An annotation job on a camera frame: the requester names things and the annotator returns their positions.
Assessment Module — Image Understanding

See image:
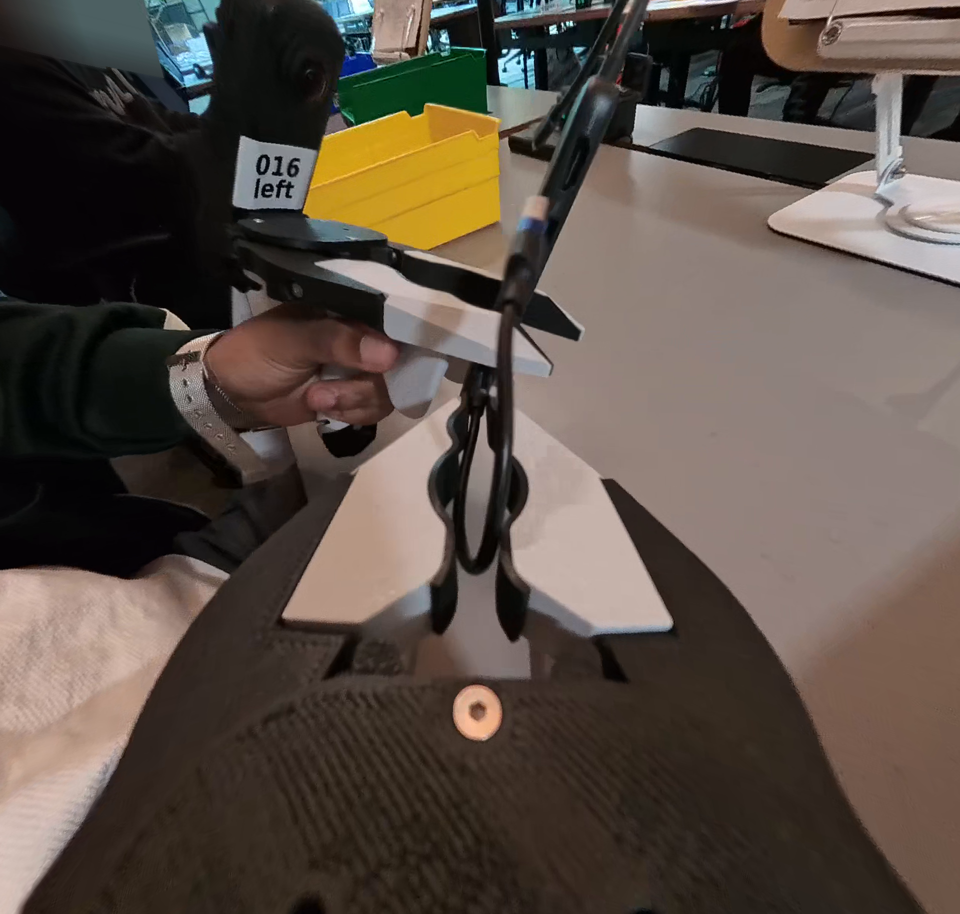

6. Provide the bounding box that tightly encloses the silver mesh wristwatch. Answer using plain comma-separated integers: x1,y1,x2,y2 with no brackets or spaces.
166,329,279,484

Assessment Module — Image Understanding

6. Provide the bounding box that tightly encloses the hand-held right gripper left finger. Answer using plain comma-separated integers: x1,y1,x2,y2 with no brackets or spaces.
281,398,470,638

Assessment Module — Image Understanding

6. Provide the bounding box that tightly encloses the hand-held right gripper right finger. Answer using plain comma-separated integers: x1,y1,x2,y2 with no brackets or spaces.
491,404,675,641

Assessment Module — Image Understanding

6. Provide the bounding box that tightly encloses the person's dark green jacket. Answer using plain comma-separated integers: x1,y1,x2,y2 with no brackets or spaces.
0,464,309,578

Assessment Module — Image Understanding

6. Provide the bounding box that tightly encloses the white document stand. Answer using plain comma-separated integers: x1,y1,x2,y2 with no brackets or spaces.
768,70,960,287

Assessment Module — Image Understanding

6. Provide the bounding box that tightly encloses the grey desk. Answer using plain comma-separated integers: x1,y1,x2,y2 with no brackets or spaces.
112,85,960,914

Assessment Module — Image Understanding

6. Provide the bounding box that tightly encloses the person's left forearm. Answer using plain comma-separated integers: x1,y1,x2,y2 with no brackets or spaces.
0,301,200,480

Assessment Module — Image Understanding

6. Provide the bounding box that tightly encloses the wooden workbench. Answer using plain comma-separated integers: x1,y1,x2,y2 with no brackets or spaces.
431,0,774,90

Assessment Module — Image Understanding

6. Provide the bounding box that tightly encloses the black usb hub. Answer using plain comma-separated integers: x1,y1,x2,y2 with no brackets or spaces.
517,78,625,311

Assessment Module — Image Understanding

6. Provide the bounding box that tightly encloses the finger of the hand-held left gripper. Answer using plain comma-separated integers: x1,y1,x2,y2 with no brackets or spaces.
315,250,586,341
382,295,555,417

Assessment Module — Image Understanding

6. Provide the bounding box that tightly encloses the green plastic bin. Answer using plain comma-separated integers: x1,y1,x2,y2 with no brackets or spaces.
337,47,490,128

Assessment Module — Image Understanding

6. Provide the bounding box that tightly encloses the black hub cable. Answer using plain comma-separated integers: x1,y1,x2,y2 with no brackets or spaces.
581,0,670,90

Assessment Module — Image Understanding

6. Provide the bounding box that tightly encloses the black desk mat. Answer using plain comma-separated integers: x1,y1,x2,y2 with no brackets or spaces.
648,127,877,189

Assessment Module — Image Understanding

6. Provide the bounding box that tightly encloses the black cable blue plug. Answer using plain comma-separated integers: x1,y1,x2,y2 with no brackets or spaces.
450,196,552,576

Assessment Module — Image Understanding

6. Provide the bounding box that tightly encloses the black pole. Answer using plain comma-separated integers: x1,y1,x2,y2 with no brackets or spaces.
471,0,502,86

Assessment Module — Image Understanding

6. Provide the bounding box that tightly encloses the yellow plastic bin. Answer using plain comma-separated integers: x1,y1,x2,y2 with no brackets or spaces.
303,103,502,252

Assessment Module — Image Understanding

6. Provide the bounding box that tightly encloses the person's cream sweater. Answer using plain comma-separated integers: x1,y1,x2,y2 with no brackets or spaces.
0,554,230,914

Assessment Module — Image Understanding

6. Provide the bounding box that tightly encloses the person's left hand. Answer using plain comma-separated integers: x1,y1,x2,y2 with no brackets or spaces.
202,303,399,429

